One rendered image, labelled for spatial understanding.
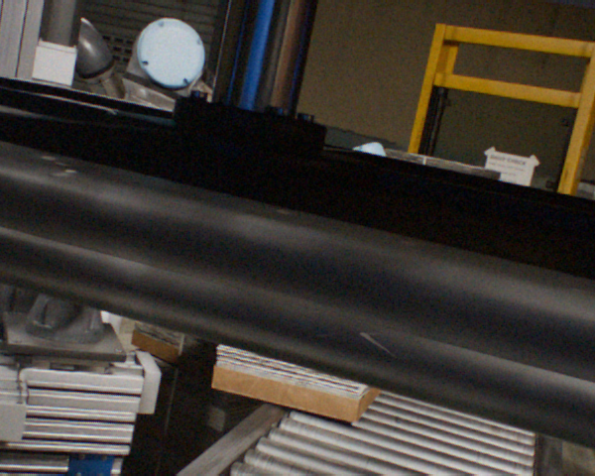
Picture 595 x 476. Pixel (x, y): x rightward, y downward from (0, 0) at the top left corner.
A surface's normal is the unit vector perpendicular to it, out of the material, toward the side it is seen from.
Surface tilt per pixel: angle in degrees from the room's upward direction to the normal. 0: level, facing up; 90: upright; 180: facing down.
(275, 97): 90
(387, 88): 90
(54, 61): 90
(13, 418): 90
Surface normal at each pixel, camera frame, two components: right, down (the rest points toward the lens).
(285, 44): 0.47, 0.22
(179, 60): 0.31, 0.07
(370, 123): -0.28, 0.08
